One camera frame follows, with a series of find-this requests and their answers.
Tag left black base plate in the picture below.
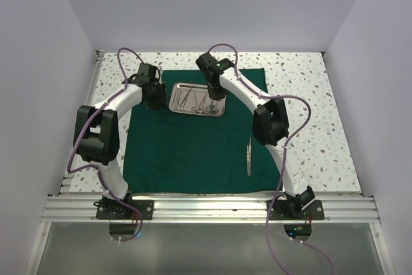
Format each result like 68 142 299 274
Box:
93 199 154 220

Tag steel scalpel handle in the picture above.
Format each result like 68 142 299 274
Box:
247 138 252 176
246 145 250 169

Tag steel forceps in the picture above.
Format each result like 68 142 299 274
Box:
203 99 216 115

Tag steel scissors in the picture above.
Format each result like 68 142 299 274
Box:
191 91 206 115

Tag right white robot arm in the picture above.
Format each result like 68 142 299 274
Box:
196 52 315 219

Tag steel instrument tray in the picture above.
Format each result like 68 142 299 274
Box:
169 82 226 117

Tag aluminium left side rail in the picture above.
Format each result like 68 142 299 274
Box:
47 50 105 198

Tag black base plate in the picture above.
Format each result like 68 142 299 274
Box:
266 200 325 220
93 199 154 220

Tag steel tweezers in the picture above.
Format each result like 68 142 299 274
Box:
178 86 192 109

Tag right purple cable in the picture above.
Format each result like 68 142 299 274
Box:
263 43 334 275

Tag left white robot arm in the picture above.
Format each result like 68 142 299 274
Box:
67 63 167 219

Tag aluminium front rail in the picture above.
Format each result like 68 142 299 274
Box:
41 191 380 223

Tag aluminium rail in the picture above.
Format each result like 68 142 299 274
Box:
41 191 380 223
47 50 105 198

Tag green surgical cloth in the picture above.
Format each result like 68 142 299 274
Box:
122 68 284 194

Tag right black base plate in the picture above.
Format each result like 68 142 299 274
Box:
266 200 325 220

